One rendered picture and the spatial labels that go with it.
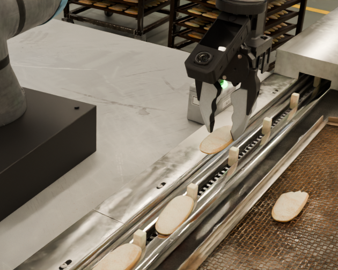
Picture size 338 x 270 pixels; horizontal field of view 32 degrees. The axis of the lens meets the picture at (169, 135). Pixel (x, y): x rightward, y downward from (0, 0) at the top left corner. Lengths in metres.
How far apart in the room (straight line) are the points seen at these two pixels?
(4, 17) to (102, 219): 0.35
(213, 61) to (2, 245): 0.38
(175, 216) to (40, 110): 0.32
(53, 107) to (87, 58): 0.46
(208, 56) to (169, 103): 0.48
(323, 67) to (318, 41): 0.12
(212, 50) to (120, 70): 0.62
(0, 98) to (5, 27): 0.11
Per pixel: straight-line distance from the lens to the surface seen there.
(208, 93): 0.89
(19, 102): 1.01
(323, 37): 1.45
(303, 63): 1.32
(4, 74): 0.99
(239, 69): 0.85
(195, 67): 0.78
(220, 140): 0.90
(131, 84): 1.33
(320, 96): 1.27
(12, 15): 0.98
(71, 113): 1.00
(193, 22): 3.45
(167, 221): 0.84
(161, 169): 0.95
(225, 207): 0.95
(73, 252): 0.78
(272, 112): 1.19
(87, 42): 1.57
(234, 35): 0.81
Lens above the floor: 1.36
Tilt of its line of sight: 29 degrees down
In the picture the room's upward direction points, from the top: 4 degrees clockwise
